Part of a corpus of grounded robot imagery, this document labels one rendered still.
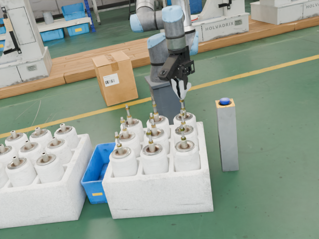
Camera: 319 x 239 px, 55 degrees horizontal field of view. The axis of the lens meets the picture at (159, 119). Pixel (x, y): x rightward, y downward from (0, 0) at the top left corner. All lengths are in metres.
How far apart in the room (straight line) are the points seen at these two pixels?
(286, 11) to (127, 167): 2.85
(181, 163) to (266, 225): 0.35
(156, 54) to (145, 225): 0.84
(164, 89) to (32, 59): 1.73
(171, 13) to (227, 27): 2.19
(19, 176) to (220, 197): 0.78
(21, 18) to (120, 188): 2.21
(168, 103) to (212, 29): 1.72
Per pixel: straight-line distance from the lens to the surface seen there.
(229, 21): 3.33
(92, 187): 1.31
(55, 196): 1.27
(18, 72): 3.12
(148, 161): 1.11
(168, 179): 1.11
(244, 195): 1.27
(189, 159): 1.10
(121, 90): 2.24
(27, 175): 1.31
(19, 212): 1.38
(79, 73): 2.99
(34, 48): 3.11
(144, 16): 1.30
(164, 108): 1.66
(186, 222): 1.19
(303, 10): 3.77
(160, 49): 1.58
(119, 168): 1.14
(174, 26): 1.18
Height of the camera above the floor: 0.85
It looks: 26 degrees down
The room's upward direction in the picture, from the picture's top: 10 degrees counter-clockwise
